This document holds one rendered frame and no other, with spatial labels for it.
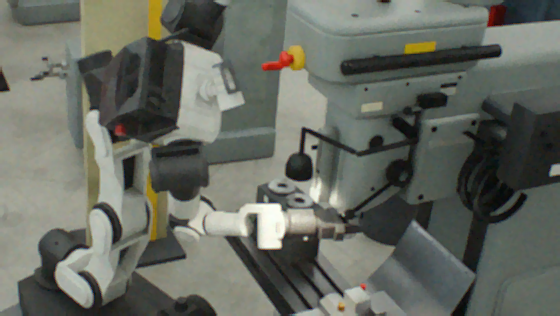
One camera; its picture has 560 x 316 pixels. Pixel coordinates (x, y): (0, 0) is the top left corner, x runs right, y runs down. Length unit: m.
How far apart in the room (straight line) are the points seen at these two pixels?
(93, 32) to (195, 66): 1.50
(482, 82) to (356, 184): 0.42
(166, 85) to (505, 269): 1.13
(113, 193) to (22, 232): 1.91
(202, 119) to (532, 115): 0.83
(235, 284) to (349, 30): 2.38
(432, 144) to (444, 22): 0.34
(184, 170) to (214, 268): 2.07
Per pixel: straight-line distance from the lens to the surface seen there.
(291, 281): 2.52
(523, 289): 2.53
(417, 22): 1.87
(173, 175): 2.02
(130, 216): 2.52
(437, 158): 2.12
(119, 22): 3.57
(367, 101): 1.89
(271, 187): 2.59
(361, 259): 4.25
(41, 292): 3.01
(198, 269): 4.04
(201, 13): 2.15
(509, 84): 2.18
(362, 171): 2.02
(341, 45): 1.78
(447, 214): 2.48
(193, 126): 2.06
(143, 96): 1.98
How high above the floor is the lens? 2.44
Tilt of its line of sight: 26 degrees down
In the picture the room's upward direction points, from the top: 4 degrees clockwise
